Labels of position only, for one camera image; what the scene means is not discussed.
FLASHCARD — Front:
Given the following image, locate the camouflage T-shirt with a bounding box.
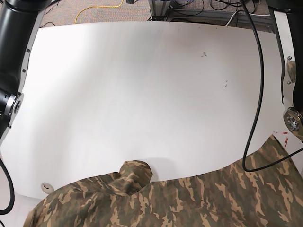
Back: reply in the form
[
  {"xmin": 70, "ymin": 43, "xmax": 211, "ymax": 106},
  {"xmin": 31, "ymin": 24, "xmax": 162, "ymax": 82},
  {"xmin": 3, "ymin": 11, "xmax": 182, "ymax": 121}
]
[{"xmin": 22, "ymin": 134, "xmax": 303, "ymax": 227}]

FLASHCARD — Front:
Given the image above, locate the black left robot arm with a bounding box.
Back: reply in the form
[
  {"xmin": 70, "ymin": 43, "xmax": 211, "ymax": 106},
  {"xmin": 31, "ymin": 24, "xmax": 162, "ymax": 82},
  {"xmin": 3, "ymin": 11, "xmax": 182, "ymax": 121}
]
[{"xmin": 240, "ymin": 0, "xmax": 303, "ymax": 172}]

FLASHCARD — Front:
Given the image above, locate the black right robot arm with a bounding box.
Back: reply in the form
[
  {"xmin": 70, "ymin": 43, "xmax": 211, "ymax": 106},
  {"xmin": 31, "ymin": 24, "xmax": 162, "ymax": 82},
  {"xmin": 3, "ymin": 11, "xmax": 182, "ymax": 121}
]
[{"xmin": 0, "ymin": 0, "xmax": 51, "ymax": 141}]

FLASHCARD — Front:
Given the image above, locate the red tape rectangle marking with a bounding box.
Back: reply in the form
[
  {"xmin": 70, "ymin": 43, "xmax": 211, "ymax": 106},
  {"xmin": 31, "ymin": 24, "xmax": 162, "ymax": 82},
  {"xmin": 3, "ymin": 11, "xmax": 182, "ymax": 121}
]
[{"xmin": 273, "ymin": 131, "xmax": 288, "ymax": 148}]

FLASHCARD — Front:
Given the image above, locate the aluminium frame post base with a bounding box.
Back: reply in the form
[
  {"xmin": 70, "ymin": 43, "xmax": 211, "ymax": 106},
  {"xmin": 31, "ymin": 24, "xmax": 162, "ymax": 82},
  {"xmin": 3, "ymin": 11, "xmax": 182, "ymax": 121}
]
[{"xmin": 148, "ymin": 0, "xmax": 172, "ymax": 21}]

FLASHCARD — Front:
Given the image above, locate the left table cable grommet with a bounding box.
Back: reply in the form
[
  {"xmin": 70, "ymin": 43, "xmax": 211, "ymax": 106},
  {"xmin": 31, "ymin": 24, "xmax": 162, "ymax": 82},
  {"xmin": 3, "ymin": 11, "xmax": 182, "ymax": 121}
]
[{"xmin": 41, "ymin": 183, "xmax": 54, "ymax": 194}]

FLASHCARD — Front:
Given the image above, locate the white cable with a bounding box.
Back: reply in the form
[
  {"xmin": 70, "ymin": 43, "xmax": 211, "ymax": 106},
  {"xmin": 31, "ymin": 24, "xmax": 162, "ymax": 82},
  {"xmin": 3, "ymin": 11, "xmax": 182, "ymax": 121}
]
[{"xmin": 224, "ymin": 9, "xmax": 272, "ymax": 27}]

